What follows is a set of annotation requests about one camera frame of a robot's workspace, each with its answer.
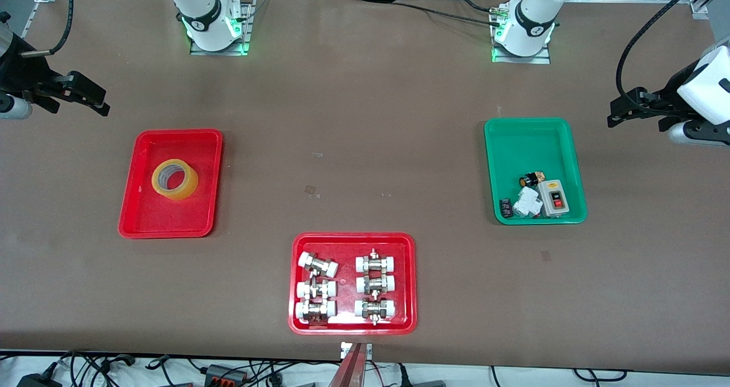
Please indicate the black plug adapter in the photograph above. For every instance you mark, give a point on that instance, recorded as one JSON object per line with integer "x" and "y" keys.
{"x": 37, "y": 380}

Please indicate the black orange push button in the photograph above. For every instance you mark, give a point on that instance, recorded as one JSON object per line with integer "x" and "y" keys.
{"x": 528, "y": 180}

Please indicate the green plastic tray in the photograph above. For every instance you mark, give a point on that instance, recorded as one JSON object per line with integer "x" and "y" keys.
{"x": 542, "y": 147}

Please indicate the small silver metal bracket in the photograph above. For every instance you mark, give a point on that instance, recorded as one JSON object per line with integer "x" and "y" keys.
{"x": 345, "y": 350}

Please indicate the black power brick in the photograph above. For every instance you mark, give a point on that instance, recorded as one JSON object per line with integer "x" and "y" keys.
{"x": 225, "y": 374}

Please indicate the red metal bar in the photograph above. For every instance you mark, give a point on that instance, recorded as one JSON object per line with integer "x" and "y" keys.
{"x": 351, "y": 370}

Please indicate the aluminium arm base plate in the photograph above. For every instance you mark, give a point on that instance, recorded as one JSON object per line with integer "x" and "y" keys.
{"x": 542, "y": 58}
{"x": 246, "y": 33}

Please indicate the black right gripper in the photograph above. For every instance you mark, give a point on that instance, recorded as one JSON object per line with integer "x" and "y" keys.
{"x": 17, "y": 73}

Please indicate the grey switch box red button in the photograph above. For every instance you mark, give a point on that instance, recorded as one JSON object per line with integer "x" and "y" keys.
{"x": 554, "y": 199}

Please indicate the red plastic tray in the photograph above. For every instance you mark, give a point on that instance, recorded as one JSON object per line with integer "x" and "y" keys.
{"x": 171, "y": 216}
{"x": 348, "y": 284}

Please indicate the yellow tape roll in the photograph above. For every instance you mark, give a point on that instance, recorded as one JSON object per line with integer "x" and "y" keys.
{"x": 182, "y": 192}

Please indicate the white capped metal pipe fitting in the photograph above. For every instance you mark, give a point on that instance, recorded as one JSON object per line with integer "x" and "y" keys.
{"x": 375, "y": 284}
{"x": 318, "y": 264}
{"x": 316, "y": 289}
{"x": 374, "y": 309}
{"x": 315, "y": 310}
{"x": 375, "y": 263}

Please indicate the white circuit breaker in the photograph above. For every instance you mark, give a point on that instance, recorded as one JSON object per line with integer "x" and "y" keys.
{"x": 527, "y": 202}

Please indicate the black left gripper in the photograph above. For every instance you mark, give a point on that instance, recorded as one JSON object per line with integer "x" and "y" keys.
{"x": 670, "y": 93}

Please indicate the small black electronic component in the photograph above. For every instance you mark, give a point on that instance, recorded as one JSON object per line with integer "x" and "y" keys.
{"x": 506, "y": 207}

